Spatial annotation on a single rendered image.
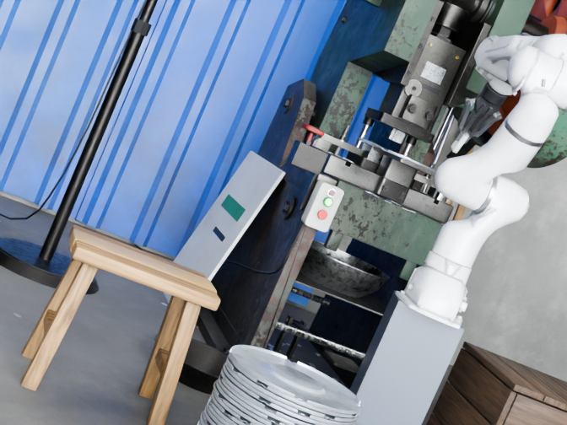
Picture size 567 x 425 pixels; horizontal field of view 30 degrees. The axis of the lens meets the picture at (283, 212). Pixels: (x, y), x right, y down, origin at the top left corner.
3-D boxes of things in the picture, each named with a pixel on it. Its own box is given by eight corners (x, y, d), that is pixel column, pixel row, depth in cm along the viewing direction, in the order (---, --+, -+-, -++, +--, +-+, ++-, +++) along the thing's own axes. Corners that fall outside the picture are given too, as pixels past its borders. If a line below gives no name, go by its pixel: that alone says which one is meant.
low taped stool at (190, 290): (16, 387, 227) (76, 244, 225) (18, 352, 250) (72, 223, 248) (164, 435, 237) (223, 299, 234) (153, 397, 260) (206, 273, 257)
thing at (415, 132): (429, 152, 338) (436, 136, 338) (375, 127, 333) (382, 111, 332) (412, 145, 354) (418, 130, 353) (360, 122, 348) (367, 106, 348)
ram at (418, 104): (435, 135, 332) (474, 47, 330) (395, 116, 328) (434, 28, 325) (416, 128, 349) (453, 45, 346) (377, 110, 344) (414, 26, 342)
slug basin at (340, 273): (391, 315, 336) (403, 287, 335) (296, 279, 326) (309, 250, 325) (359, 287, 368) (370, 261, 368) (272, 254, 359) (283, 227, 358)
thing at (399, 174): (423, 214, 318) (441, 173, 317) (382, 197, 314) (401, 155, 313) (395, 199, 342) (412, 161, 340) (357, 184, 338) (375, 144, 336)
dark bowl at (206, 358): (256, 417, 279) (267, 394, 278) (151, 381, 270) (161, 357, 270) (234, 379, 308) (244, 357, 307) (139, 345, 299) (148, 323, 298)
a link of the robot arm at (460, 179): (545, 153, 256) (479, 123, 252) (491, 227, 269) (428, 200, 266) (539, 129, 265) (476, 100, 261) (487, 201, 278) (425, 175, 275)
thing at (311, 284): (405, 325, 334) (406, 323, 334) (284, 278, 322) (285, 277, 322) (365, 290, 375) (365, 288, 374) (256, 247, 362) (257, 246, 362)
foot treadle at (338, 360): (357, 389, 309) (364, 373, 309) (327, 378, 307) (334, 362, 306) (306, 329, 366) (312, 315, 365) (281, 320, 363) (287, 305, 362)
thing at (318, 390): (352, 387, 230) (353, 384, 230) (369, 429, 201) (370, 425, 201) (229, 336, 227) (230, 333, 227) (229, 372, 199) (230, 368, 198)
